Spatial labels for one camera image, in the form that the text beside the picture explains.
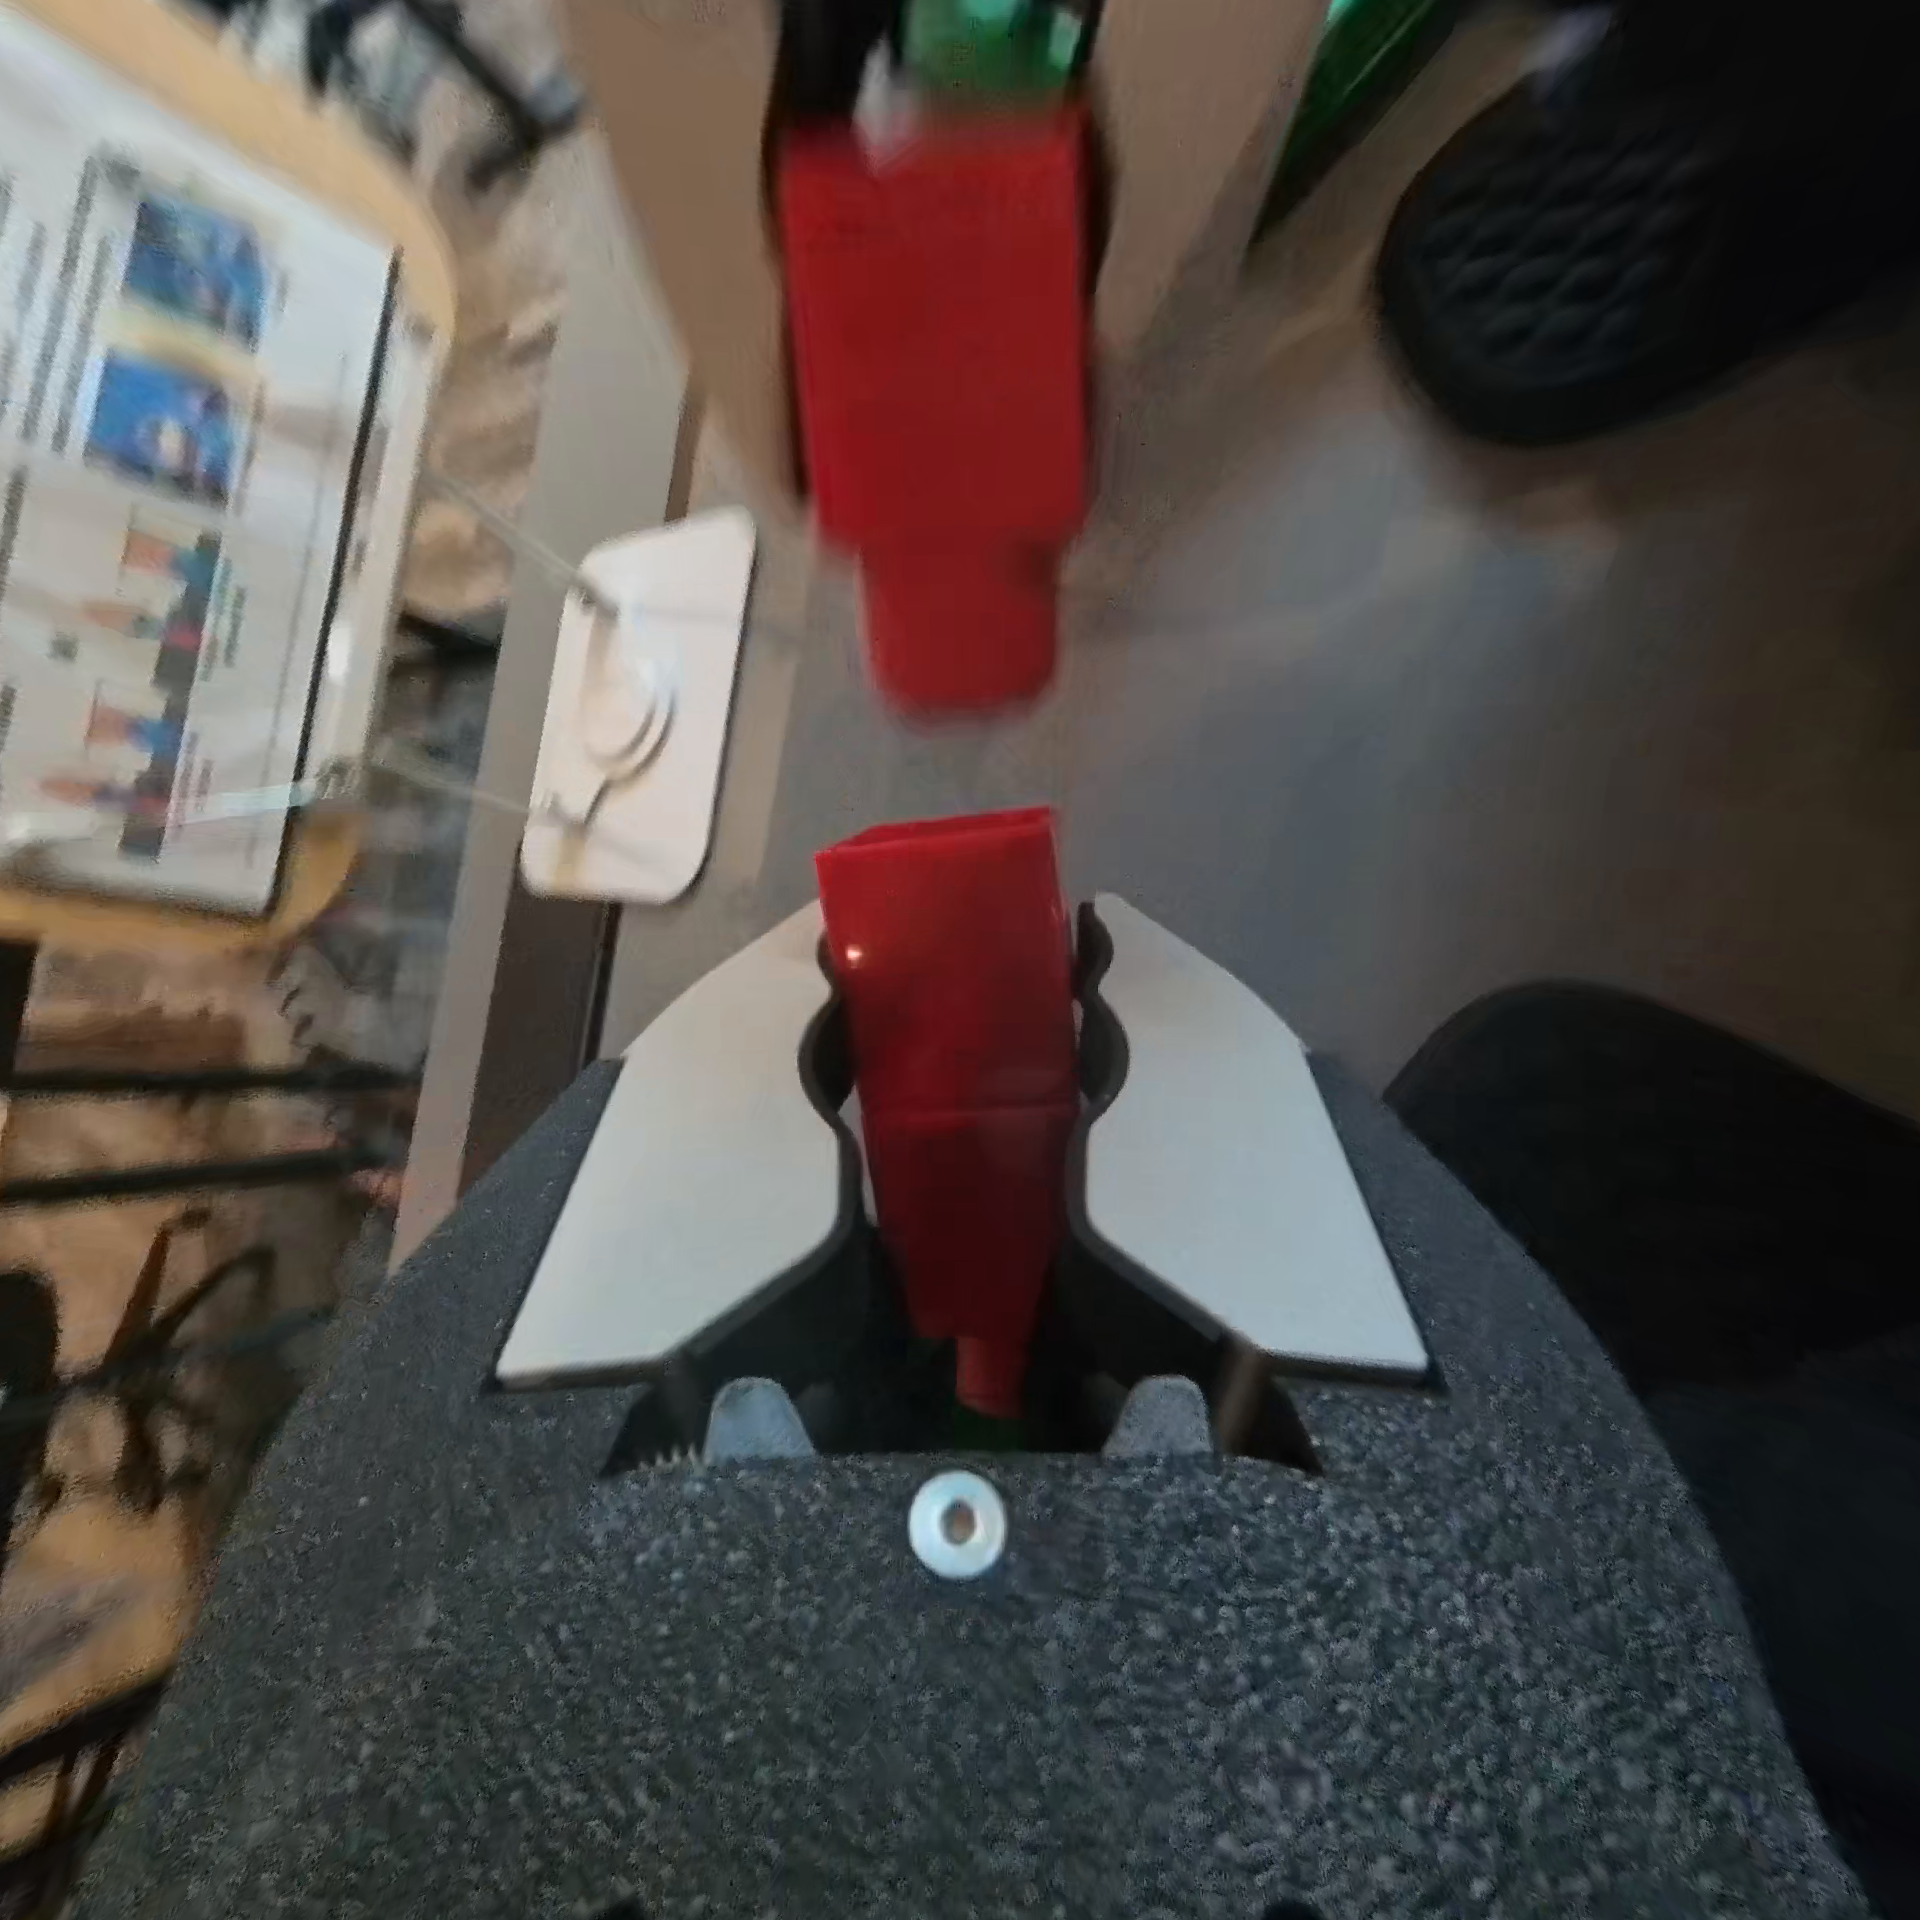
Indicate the red block tower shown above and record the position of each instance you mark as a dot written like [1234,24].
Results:
[953,990]

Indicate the black round pad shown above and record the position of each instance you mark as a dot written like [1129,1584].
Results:
[1680,1201]

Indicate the white poster stand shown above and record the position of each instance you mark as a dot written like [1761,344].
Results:
[646,704]

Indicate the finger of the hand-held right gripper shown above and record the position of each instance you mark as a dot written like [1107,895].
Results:
[690,181]
[1184,136]

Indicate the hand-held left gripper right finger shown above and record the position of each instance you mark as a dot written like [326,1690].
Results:
[1260,1201]

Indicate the red mega block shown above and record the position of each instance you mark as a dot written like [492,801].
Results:
[937,375]

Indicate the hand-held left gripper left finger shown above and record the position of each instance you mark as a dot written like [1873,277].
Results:
[690,1184]

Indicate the black office chair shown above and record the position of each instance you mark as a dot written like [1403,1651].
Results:
[135,1382]

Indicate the black quilted wrist pad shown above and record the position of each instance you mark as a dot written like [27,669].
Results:
[1622,270]

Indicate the green plastic bin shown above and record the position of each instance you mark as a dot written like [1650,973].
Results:
[1350,105]

